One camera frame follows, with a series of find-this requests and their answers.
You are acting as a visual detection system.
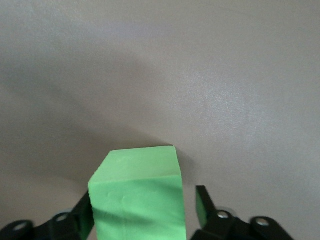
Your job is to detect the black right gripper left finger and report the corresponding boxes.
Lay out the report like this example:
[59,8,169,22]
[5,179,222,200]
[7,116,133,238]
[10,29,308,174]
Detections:
[0,191,97,240]

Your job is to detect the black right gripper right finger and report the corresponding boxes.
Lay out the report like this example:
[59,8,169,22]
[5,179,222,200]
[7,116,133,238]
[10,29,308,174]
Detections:
[191,185,297,240]

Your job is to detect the green foam cube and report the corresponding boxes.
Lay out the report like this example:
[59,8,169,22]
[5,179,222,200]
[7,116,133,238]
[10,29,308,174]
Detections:
[87,145,188,240]

